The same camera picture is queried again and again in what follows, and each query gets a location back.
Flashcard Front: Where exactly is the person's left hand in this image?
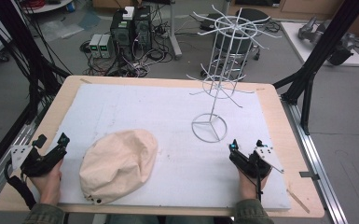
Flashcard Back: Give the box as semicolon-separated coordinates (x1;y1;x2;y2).
29;159;65;206

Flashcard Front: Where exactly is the person's right hand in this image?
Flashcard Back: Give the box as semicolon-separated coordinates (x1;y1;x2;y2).
238;167;273;202

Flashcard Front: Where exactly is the grey metal table leg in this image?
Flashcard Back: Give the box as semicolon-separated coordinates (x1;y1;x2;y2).
167;0;184;61

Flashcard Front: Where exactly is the aluminium rail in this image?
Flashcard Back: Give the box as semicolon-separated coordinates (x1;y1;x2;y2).
0;120;43;210
281;98;350;224

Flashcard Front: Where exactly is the white floor platform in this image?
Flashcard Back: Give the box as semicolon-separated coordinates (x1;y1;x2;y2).
281;21;359;68

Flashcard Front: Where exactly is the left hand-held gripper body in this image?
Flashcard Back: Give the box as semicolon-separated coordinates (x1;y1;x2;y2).
10;144;68;179

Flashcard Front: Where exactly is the thin wooden stick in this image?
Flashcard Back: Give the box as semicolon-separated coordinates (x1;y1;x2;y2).
286;189;311;215

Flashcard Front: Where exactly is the black wrist strap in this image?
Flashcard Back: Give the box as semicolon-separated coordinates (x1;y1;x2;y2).
3;161;39;211

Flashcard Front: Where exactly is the white box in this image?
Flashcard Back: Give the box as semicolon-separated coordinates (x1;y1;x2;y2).
122;6;136;21

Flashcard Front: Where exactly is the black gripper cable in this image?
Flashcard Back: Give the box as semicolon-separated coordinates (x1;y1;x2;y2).
254;151;264;203

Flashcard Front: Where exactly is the tangle of black cables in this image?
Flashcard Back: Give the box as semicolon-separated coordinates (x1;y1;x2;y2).
79;39;175;78

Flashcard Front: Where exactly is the clear plastic sheet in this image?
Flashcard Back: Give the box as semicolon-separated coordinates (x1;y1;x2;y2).
39;19;86;42

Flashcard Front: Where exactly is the black round stool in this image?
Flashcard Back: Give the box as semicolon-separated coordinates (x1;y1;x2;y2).
200;7;273;79

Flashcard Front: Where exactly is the white foam mat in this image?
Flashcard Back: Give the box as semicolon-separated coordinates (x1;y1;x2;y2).
57;83;293;211

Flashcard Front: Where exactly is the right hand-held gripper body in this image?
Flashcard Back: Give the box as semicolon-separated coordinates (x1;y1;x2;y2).
228;146;285;188

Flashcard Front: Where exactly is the black computer tower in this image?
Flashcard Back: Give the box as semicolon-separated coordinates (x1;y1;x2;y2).
109;10;135;62
132;5;154;52

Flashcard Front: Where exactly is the beige cloth hat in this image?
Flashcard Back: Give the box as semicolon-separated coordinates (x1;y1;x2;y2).
78;128;159;206

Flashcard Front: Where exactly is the grey power supply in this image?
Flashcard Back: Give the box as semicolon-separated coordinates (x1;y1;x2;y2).
99;33;115;59
88;33;103;59

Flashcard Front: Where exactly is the black metal frame post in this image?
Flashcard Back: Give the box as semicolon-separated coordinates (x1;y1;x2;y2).
0;0;73;126
272;0;359;136

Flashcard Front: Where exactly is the white wire hanging rack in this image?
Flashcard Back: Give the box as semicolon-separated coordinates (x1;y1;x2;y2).
186;4;283;145

